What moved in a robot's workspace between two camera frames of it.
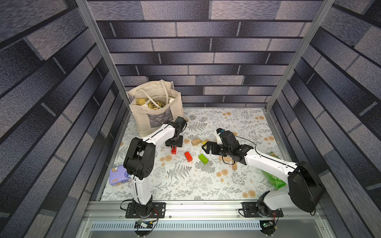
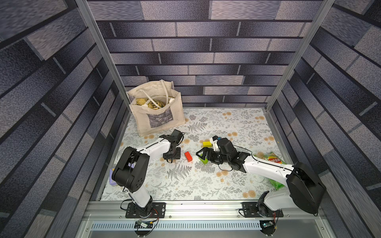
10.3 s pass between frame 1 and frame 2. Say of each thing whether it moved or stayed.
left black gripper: moved
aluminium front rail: stayed
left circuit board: stayed
